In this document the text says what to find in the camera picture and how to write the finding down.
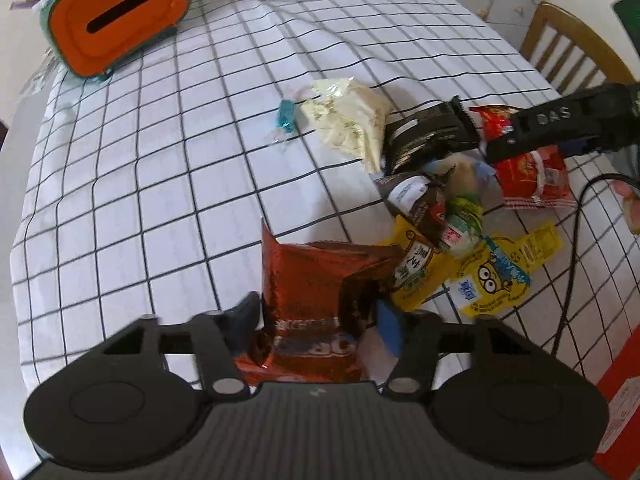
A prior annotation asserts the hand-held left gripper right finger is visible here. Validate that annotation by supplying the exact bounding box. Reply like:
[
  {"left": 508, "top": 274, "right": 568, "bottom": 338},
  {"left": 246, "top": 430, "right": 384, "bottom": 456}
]
[{"left": 377, "top": 300, "right": 538, "bottom": 396}]

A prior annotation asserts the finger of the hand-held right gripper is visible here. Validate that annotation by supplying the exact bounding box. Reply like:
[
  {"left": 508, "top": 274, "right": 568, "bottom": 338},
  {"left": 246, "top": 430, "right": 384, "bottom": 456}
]
[{"left": 482, "top": 131, "right": 599, "bottom": 164}]

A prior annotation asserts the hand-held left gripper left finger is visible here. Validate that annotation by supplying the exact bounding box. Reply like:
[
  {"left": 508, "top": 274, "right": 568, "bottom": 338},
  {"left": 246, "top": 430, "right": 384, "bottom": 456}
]
[{"left": 102, "top": 291, "right": 262, "bottom": 403}]

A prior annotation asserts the light blue cake packet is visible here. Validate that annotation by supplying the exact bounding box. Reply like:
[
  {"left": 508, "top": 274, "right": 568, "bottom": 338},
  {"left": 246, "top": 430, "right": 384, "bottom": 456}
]
[{"left": 432, "top": 152, "right": 501, "bottom": 201}]

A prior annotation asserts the brown red foil snack packet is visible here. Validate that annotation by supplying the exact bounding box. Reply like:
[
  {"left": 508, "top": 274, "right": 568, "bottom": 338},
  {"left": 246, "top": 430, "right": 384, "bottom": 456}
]
[{"left": 235, "top": 217, "right": 406, "bottom": 386}]

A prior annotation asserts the black snack packet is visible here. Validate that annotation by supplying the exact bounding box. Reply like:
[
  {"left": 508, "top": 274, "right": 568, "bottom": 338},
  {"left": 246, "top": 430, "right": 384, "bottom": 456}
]
[{"left": 384, "top": 96, "right": 483, "bottom": 176}]

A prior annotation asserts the green snack packet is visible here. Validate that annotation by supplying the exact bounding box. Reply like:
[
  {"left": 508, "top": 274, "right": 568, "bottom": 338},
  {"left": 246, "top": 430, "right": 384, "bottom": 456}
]
[{"left": 440, "top": 196, "right": 485, "bottom": 258}]

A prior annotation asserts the yellow cartoon snack packet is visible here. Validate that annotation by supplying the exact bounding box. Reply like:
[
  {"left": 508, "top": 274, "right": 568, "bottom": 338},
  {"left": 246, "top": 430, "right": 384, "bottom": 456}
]
[{"left": 447, "top": 222, "right": 563, "bottom": 318}]

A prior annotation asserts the person's right hand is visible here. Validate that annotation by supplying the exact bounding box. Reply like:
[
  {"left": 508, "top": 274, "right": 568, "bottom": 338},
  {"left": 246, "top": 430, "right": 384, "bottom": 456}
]
[{"left": 612, "top": 181, "right": 640, "bottom": 235}]

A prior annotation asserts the plain yellow snack packet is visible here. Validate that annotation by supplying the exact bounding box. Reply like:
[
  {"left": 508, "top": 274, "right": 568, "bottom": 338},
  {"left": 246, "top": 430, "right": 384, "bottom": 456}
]
[{"left": 377, "top": 215, "right": 458, "bottom": 313}]

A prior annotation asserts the dark green panel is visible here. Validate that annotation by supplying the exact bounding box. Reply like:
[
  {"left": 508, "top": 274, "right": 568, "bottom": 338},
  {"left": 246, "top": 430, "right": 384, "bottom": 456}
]
[{"left": 612, "top": 0, "right": 640, "bottom": 56}]

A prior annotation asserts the brown packet with white label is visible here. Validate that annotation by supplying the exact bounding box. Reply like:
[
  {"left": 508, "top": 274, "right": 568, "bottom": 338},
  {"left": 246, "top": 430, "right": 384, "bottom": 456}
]
[{"left": 375, "top": 172, "right": 448, "bottom": 243}]

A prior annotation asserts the wooden chair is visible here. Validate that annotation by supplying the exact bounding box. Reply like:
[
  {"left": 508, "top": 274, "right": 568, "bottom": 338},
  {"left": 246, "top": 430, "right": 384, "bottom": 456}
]
[{"left": 519, "top": 2, "right": 636, "bottom": 96}]

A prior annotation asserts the cream snack packet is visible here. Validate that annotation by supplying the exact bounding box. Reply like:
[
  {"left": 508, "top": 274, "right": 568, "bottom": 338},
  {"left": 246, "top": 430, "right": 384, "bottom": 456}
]
[{"left": 300, "top": 77, "right": 392, "bottom": 175}]

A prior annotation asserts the checkered white tablecloth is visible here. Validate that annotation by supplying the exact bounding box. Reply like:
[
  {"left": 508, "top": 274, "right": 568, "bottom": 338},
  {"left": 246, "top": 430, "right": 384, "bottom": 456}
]
[{"left": 10, "top": 0, "right": 640, "bottom": 396}]

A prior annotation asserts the blue wrapped candy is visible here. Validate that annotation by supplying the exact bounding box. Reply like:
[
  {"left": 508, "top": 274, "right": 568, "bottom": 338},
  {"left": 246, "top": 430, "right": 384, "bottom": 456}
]
[{"left": 270, "top": 99, "right": 299, "bottom": 148}]

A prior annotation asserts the orange and green tissue box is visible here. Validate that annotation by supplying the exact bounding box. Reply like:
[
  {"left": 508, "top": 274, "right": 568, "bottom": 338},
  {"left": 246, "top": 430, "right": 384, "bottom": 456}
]
[{"left": 39, "top": 0, "right": 192, "bottom": 84}]

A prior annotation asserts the black cable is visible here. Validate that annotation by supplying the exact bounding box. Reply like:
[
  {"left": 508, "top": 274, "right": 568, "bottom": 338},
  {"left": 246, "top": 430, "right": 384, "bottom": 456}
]
[{"left": 552, "top": 174, "right": 640, "bottom": 356}]

